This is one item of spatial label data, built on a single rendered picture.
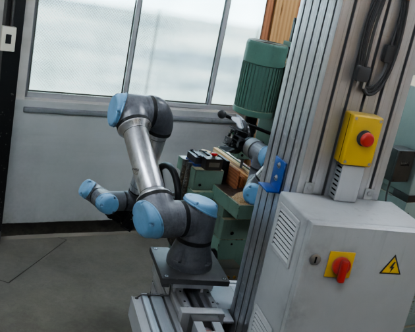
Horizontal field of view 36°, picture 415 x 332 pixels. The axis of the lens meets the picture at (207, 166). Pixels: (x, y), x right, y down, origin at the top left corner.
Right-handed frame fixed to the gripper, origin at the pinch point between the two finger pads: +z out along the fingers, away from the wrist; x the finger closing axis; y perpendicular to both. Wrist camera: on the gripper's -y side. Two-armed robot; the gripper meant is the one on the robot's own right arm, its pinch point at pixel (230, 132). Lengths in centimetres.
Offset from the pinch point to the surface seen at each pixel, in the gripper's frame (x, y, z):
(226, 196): 24.1, -5.1, -8.3
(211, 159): 13.9, 0.4, 4.3
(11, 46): 12, 63, 131
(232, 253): 47, -18, -10
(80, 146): 58, 2, 144
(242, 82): -19.6, -3.5, 11.5
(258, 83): -22.0, -6.9, 5.6
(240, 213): 26.4, -6.7, -18.8
